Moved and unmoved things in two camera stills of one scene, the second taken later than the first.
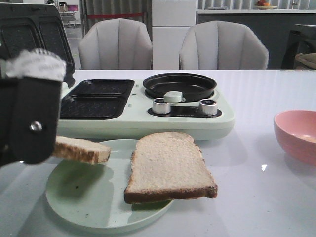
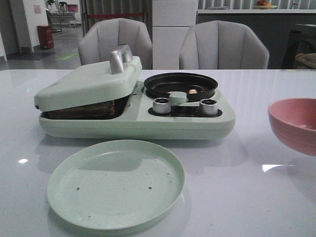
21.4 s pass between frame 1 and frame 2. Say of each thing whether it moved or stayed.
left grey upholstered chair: stayed
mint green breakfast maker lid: moved
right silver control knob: stayed
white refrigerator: stayed
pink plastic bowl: moved
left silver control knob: stayed
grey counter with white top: stayed
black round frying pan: stayed
